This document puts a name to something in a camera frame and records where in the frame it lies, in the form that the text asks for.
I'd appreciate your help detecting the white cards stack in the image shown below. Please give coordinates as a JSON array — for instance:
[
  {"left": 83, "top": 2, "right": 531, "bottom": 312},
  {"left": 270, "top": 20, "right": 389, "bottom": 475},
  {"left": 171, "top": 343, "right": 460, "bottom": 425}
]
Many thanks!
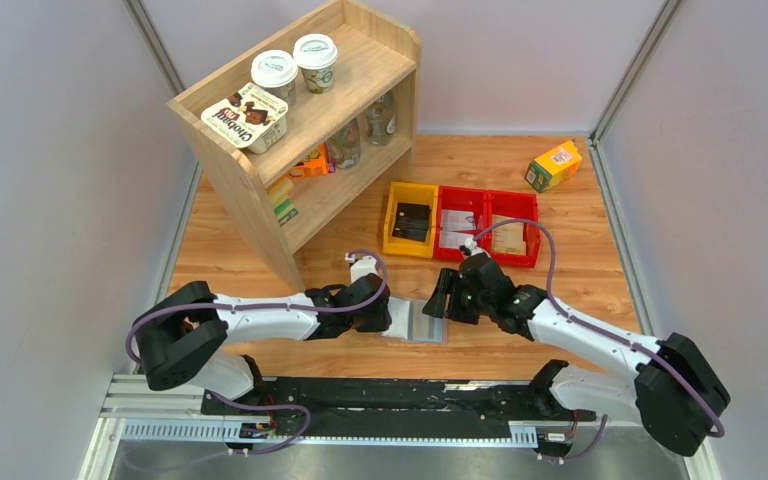
[{"left": 438, "top": 209, "right": 478, "bottom": 250}]

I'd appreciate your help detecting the yellow green sponge pack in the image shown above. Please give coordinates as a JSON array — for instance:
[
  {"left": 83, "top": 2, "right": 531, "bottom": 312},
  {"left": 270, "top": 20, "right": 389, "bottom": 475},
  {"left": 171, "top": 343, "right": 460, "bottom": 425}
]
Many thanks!
[{"left": 267, "top": 176, "right": 298, "bottom": 226}]

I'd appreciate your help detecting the pink leather card holder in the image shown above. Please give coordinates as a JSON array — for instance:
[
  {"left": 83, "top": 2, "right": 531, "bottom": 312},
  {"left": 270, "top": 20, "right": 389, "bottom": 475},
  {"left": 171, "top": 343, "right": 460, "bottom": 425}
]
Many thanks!
[{"left": 380, "top": 297, "right": 445, "bottom": 344}]

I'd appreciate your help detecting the right glass jar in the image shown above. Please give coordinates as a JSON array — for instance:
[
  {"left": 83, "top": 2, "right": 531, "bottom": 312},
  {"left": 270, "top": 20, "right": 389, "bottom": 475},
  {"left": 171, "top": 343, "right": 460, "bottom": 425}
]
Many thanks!
[{"left": 364, "top": 92, "right": 396, "bottom": 146}]

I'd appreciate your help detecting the white-lidded paper cup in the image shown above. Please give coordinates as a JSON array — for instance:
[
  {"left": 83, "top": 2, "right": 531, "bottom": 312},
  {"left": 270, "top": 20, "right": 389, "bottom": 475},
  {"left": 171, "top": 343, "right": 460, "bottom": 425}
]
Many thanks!
[
  {"left": 250, "top": 49, "right": 298, "bottom": 107},
  {"left": 292, "top": 33, "right": 338, "bottom": 94}
]

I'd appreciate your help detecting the left white-lidded paper cup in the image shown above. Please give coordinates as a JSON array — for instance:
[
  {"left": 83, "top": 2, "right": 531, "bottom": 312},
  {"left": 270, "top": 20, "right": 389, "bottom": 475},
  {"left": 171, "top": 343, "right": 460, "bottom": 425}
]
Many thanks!
[{"left": 250, "top": 49, "right": 298, "bottom": 107}]

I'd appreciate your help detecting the middle red plastic bin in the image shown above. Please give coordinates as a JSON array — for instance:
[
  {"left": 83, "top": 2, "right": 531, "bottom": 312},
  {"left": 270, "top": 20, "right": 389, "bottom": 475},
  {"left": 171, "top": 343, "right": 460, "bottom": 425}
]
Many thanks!
[{"left": 433, "top": 185, "right": 490, "bottom": 261}]

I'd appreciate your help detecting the glass jar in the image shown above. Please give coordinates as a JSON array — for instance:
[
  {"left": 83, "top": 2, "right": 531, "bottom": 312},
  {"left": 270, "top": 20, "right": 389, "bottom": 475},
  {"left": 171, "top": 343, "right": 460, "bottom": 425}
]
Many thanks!
[
  {"left": 364, "top": 92, "right": 396, "bottom": 146},
  {"left": 326, "top": 118, "right": 361, "bottom": 169}
]

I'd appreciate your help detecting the wooden shelf unit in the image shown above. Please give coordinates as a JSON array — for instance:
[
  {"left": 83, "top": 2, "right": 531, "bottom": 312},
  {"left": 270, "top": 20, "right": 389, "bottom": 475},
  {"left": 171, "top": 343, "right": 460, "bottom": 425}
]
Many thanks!
[{"left": 168, "top": 1, "right": 422, "bottom": 290}]

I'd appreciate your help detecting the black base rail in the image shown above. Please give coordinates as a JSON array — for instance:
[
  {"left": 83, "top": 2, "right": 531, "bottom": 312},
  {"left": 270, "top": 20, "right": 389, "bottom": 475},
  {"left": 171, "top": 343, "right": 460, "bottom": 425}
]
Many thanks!
[{"left": 199, "top": 376, "right": 597, "bottom": 442}]

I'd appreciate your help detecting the yellow plastic bin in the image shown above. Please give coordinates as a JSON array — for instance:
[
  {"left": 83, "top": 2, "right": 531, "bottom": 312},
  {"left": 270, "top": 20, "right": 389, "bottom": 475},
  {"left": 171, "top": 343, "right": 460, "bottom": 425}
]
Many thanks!
[{"left": 382, "top": 181, "right": 439, "bottom": 259}]

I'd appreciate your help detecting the orange snack box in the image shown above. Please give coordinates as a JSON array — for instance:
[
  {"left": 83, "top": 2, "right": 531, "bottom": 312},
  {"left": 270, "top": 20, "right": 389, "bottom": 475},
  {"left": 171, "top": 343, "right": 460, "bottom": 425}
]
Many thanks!
[{"left": 287, "top": 143, "right": 335, "bottom": 179}]

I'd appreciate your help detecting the right white-lidded paper cup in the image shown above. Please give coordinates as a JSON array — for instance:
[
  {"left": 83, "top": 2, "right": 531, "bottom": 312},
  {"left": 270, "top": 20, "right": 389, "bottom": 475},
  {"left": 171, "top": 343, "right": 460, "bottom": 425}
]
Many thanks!
[{"left": 292, "top": 33, "right": 338, "bottom": 94}]

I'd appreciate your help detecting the right red plastic bin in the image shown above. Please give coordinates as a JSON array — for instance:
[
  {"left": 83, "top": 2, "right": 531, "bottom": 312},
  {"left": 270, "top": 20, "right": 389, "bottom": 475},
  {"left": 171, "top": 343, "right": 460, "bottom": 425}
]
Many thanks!
[{"left": 479, "top": 190, "right": 540, "bottom": 269}]

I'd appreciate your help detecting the red plastic bin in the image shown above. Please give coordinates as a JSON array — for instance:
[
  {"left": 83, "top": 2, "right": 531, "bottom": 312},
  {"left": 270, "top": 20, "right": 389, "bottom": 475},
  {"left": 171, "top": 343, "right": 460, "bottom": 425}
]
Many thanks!
[
  {"left": 433, "top": 185, "right": 490, "bottom": 261},
  {"left": 479, "top": 190, "right": 540, "bottom": 269}
]

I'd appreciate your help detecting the black cards stack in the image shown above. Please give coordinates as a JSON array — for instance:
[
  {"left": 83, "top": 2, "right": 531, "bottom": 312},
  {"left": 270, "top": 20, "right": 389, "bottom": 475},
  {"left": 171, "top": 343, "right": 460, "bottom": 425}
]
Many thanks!
[{"left": 391, "top": 202, "right": 431, "bottom": 243}]

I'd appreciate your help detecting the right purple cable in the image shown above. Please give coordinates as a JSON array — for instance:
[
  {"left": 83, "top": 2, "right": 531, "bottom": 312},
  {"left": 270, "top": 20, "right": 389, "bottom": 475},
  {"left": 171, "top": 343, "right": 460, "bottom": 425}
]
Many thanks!
[{"left": 473, "top": 218, "right": 727, "bottom": 463}]

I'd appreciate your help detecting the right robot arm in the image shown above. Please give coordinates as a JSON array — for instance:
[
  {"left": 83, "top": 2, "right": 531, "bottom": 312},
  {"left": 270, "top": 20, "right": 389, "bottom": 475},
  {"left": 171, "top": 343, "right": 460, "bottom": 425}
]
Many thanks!
[{"left": 422, "top": 253, "right": 731, "bottom": 457}]

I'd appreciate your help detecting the Chobani yogurt pack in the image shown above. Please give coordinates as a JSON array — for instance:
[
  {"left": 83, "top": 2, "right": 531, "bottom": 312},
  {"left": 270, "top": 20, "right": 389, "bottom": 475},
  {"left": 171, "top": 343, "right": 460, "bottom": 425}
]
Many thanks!
[{"left": 200, "top": 82, "right": 289, "bottom": 155}]

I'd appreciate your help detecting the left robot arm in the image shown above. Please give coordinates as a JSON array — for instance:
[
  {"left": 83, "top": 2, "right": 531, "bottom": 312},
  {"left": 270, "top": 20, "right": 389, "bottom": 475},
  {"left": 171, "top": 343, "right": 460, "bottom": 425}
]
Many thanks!
[{"left": 125, "top": 273, "right": 391, "bottom": 399}]

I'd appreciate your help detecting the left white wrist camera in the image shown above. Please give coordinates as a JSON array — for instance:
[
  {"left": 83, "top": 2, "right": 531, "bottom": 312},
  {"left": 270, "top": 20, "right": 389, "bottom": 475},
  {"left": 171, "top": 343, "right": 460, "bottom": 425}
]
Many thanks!
[{"left": 345, "top": 253, "right": 378, "bottom": 283}]

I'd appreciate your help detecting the tan cards stack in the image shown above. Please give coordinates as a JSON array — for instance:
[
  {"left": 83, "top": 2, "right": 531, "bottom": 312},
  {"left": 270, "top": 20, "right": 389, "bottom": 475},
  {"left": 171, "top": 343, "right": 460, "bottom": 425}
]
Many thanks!
[{"left": 491, "top": 214, "right": 527, "bottom": 256}]

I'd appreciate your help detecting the orange green juice carton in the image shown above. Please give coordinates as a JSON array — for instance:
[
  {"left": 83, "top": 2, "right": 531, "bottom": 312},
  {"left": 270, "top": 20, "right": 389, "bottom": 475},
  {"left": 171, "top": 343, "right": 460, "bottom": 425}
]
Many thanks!
[{"left": 524, "top": 140, "right": 582, "bottom": 193}]

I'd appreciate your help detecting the left glass jar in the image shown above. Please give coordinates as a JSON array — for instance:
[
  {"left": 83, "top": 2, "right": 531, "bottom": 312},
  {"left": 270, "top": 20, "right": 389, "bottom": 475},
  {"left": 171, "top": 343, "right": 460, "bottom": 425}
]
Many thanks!
[{"left": 326, "top": 118, "right": 361, "bottom": 169}]

